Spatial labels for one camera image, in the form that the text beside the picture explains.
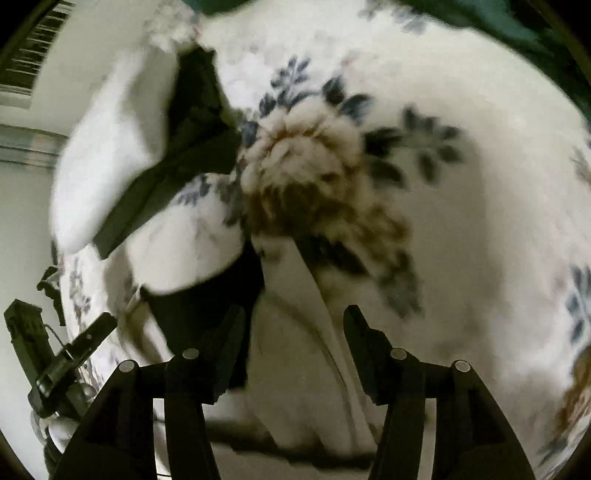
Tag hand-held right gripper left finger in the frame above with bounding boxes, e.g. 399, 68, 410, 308
55, 305, 247, 480

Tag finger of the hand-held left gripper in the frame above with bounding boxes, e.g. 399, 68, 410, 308
59, 312, 118, 365
37, 265, 66, 326

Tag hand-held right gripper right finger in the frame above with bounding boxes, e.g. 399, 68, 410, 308
344, 305, 536, 480

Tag white garment with black trim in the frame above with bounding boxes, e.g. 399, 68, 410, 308
50, 44, 384, 480

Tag grey window ledge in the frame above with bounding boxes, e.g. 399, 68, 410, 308
0, 124, 70, 168

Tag floral printed blanket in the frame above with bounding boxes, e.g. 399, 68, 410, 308
30, 0, 591, 480

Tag window blinds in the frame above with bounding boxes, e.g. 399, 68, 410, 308
0, 0, 77, 95

